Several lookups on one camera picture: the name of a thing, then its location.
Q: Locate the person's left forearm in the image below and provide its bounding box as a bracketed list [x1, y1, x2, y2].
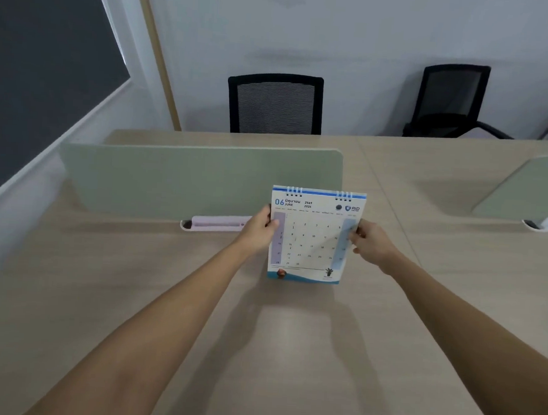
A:
[21, 226, 254, 415]

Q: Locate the black mesh armrest office chair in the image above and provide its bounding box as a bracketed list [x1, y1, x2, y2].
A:
[402, 61, 519, 144]

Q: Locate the person's left hand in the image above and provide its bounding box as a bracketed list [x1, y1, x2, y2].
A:
[238, 202, 281, 251]

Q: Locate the white spiral desk calendar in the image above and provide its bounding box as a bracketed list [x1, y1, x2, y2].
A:
[266, 185, 367, 288]

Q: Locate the person's right forearm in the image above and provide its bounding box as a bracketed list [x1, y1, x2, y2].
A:
[372, 251, 548, 415]

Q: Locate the person's right hand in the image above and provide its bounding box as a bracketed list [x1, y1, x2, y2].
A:
[347, 219, 399, 269]

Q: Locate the pale green desk divider panel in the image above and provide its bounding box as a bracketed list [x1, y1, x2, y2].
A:
[471, 149, 548, 223]
[55, 132, 345, 232]

